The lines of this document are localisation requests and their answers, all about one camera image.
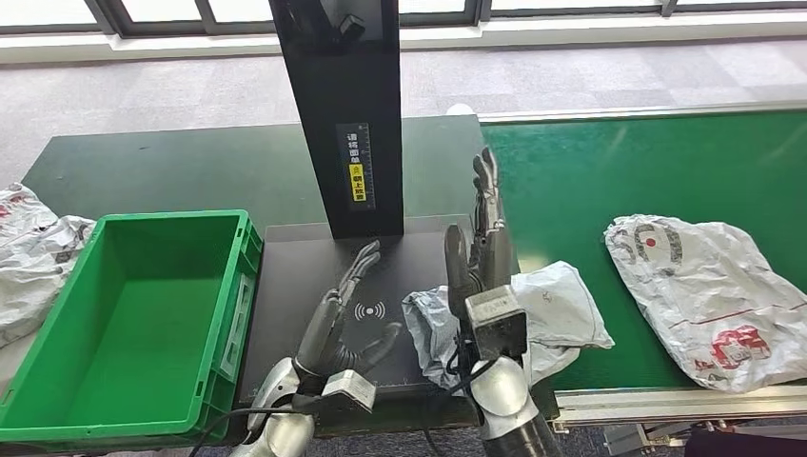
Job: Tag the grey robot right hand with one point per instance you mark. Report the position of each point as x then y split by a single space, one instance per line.
492 252

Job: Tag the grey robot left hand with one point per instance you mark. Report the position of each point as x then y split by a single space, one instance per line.
324 340

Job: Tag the plain grey parcel bag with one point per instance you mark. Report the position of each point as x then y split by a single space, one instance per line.
561 309

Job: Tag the white parcel bag red print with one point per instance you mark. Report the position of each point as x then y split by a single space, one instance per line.
706 296

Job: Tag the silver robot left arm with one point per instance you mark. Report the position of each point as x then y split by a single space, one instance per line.
277 429

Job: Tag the black inbound scanner machine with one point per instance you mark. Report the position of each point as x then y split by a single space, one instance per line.
302 271

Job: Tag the green conveyor belt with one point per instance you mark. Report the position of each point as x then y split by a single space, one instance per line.
630 164

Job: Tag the white parcel bag red marks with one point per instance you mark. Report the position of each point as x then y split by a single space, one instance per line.
31 271

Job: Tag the white round knob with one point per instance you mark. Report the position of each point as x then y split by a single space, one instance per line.
459 109

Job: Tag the black and yellow label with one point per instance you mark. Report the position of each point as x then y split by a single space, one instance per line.
357 170

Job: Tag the green plastic crate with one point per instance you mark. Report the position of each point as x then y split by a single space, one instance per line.
126 347

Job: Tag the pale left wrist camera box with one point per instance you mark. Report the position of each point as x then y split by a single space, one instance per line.
350 388

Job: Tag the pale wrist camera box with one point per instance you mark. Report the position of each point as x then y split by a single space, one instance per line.
498 321
350 388

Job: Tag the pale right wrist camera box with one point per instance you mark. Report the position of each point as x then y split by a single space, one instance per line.
498 321

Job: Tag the aluminium conveyor frame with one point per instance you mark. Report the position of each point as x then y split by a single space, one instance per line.
662 403

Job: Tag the dark window frame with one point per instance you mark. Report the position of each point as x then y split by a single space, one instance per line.
157 29

